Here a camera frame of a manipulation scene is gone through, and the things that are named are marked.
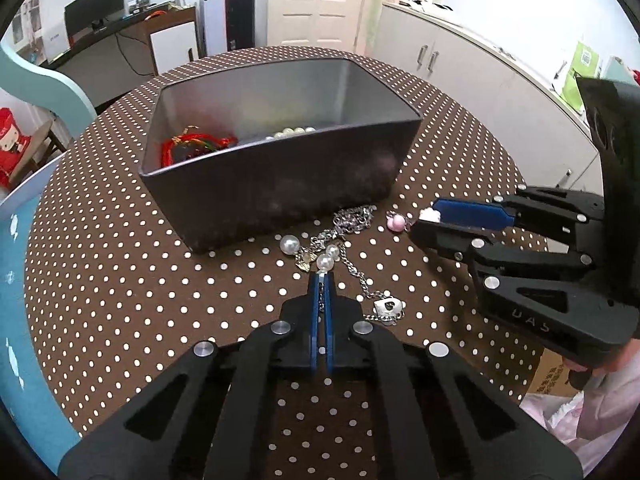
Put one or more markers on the red cat-print bag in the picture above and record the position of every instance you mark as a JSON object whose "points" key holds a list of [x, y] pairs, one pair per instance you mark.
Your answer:
{"points": [[12, 135]]}

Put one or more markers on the white purple suitcase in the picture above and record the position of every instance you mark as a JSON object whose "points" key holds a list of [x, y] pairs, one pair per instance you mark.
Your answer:
{"points": [[212, 25]]}

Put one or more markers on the white glass-door cupboard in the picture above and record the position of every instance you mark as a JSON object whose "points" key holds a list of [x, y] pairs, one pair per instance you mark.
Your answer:
{"points": [[25, 20]]}

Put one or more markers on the pale oval pendant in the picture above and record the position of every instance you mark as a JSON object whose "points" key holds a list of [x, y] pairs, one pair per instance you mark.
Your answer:
{"points": [[305, 261]]}

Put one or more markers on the white sideboard cabinet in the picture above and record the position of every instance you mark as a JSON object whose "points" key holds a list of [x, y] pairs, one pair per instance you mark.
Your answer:
{"points": [[475, 85]]}

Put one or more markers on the wooden chair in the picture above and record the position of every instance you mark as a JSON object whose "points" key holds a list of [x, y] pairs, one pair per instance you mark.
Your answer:
{"points": [[45, 135]]}

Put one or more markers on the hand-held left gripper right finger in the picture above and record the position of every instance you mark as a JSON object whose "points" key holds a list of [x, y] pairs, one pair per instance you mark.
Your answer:
{"points": [[328, 320]]}

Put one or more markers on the small photo frame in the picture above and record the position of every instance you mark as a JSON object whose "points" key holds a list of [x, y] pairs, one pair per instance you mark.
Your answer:
{"points": [[140, 3]]}

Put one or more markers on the black computer monitor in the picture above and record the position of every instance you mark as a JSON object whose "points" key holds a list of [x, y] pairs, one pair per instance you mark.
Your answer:
{"points": [[95, 7]]}

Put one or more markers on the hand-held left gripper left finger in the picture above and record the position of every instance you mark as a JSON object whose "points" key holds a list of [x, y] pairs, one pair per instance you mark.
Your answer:
{"points": [[314, 320]]}

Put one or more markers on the person's right hand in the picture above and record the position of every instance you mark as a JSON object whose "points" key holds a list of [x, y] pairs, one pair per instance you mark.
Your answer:
{"points": [[612, 362]]}

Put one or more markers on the pink plastic bag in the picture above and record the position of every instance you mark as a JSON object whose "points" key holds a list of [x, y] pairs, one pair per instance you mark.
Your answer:
{"points": [[550, 410]]}

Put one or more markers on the brown polka-dot tablecloth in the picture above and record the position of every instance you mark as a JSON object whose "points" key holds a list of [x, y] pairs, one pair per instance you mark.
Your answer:
{"points": [[125, 285]]}

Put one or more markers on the dark wooden desk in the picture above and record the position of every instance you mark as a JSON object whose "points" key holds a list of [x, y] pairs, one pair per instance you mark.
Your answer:
{"points": [[150, 22]]}

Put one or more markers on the white panel door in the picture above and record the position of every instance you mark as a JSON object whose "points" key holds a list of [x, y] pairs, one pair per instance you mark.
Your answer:
{"points": [[310, 10]]}

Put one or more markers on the cardboard box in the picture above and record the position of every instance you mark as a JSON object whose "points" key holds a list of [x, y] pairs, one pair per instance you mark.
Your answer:
{"points": [[547, 375]]}

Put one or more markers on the green white paper bag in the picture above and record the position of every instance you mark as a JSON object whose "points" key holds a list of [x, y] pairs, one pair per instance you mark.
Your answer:
{"points": [[582, 70]]}

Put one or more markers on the black suitcase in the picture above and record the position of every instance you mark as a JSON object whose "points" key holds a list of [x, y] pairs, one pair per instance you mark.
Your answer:
{"points": [[240, 20]]}

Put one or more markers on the grey metal box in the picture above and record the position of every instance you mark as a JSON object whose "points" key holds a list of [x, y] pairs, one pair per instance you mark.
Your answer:
{"points": [[300, 185]]}

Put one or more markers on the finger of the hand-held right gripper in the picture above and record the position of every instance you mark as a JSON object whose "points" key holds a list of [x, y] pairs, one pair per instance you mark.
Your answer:
{"points": [[440, 237], [470, 212]]}

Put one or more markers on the pink bead charm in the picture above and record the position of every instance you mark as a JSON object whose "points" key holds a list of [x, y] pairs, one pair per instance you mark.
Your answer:
{"points": [[397, 222]]}

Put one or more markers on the person's right forearm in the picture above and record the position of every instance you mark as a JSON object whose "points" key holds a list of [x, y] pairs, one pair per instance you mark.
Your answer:
{"points": [[605, 410]]}

